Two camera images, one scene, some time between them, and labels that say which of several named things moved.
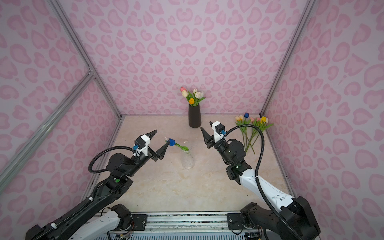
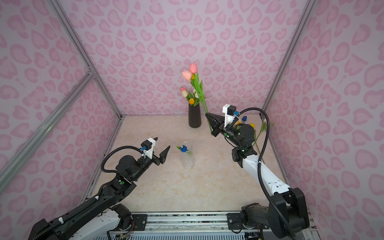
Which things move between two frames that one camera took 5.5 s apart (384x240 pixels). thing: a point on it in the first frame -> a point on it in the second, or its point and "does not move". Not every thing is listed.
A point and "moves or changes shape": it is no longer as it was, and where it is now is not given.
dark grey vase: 194,116 does not move
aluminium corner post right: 289,56 does not move
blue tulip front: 172,142 moves or changes shape
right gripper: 208,139 -> 215,122
